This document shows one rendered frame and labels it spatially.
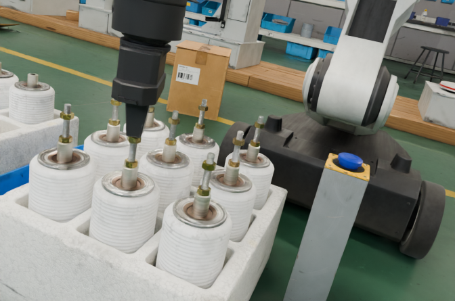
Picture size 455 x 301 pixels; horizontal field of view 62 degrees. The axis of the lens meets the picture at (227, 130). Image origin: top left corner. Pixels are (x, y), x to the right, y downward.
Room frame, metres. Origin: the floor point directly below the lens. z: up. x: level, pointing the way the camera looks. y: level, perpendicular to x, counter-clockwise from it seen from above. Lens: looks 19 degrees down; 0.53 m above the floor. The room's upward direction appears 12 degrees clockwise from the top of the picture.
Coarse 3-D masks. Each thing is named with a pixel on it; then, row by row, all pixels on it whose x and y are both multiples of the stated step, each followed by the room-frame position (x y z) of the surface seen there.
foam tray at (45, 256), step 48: (192, 192) 0.64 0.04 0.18; (0, 240) 0.46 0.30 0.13; (48, 240) 0.44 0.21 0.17; (96, 240) 0.44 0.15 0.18; (0, 288) 0.46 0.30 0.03; (48, 288) 0.43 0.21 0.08; (96, 288) 0.41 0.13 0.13; (144, 288) 0.39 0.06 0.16; (192, 288) 0.39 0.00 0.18; (240, 288) 0.46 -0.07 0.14
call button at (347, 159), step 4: (344, 152) 0.60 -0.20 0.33; (340, 156) 0.58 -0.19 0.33; (344, 156) 0.58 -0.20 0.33; (348, 156) 0.58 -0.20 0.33; (352, 156) 0.59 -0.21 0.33; (356, 156) 0.59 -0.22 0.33; (340, 160) 0.58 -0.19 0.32; (344, 160) 0.57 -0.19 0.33; (348, 160) 0.57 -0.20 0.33; (352, 160) 0.57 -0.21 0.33; (356, 160) 0.57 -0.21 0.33; (360, 160) 0.58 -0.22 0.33; (344, 164) 0.57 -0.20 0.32; (348, 164) 0.57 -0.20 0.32; (352, 164) 0.57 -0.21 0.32; (356, 164) 0.57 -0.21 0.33; (360, 164) 0.57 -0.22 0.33; (352, 168) 0.57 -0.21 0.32; (356, 168) 0.57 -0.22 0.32
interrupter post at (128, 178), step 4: (124, 164) 0.49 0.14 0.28; (124, 168) 0.48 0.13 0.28; (128, 168) 0.48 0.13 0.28; (132, 168) 0.48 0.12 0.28; (136, 168) 0.48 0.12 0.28; (124, 172) 0.48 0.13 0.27; (128, 172) 0.48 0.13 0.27; (132, 172) 0.48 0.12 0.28; (136, 172) 0.49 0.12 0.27; (124, 176) 0.48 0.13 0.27; (128, 176) 0.48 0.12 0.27; (132, 176) 0.48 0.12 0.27; (136, 176) 0.49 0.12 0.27; (124, 180) 0.48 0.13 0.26; (128, 180) 0.48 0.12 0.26; (132, 180) 0.48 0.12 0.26; (136, 180) 0.49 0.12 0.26; (124, 184) 0.48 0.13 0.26; (128, 184) 0.48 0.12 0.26; (132, 184) 0.48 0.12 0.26
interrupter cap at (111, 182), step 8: (104, 176) 0.49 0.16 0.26; (112, 176) 0.50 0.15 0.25; (120, 176) 0.50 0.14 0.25; (144, 176) 0.52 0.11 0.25; (104, 184) 0.47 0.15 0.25; (112, 184) 0.48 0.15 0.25; (120, 184) 0.48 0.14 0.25; (136, 184) 0.49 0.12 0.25; (144, 184) 0.49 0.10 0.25; (152, 184) 0.50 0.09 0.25; (112, 192) 0.45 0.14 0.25; (120, 192) 0.46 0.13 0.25; (128, 192) 0.46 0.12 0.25; (136, 192) 0.47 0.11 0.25; (144, 192) 0.47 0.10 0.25
